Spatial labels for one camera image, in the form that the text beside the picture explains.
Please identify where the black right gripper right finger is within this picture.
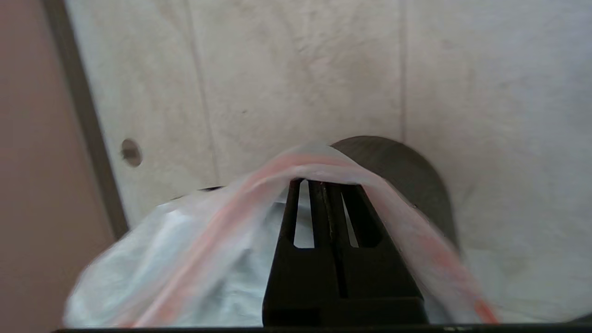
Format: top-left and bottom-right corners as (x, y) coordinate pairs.
(326, 183), (431, 325)

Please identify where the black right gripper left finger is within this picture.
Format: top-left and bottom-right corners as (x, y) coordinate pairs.
(262, 178), (345, 326)

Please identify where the white red-print trash bag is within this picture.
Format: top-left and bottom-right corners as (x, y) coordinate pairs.
(62, 142), (500, 328)

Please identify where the black round trash bin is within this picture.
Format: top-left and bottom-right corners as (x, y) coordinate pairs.
(199, 136), (459, 253)

